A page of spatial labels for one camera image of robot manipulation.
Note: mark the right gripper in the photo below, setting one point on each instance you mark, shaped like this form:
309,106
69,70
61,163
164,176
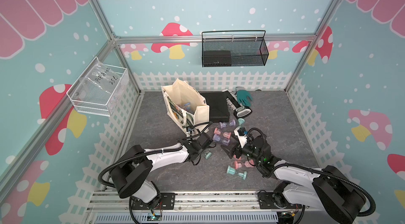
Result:
238,147

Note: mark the blue hourglass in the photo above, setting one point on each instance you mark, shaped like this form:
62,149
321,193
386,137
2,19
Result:
188,108

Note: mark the cream canvas tote bag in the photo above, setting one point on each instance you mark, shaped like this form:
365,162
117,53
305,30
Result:
178,94

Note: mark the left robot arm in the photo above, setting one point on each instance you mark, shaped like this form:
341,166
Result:
129,174

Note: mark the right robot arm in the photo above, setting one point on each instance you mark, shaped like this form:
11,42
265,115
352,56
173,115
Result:
326,189

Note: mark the pink hourglass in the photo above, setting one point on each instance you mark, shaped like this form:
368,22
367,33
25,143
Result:
240,164

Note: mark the teal hourglass by brush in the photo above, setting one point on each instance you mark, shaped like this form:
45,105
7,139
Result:
241,121

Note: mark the green hourglass front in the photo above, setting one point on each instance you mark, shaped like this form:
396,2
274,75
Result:
232,171

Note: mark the plastic bag in basket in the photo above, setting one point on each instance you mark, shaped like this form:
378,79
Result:
101,81

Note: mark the black white hair brush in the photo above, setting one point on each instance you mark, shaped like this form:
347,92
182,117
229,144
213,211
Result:
239,110

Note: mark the black flat box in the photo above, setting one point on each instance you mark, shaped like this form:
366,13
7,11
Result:
218,108

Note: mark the green rubber glove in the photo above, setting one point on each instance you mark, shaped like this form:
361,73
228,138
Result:
243,97

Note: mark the black box in basket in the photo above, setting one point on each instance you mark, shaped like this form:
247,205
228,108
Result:
217,58

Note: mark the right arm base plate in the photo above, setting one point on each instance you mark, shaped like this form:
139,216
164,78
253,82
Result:
271,200

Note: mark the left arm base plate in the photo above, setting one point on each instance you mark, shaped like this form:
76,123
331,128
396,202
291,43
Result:
163,201

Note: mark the black mesh wall basket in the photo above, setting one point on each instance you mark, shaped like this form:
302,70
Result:
247,47

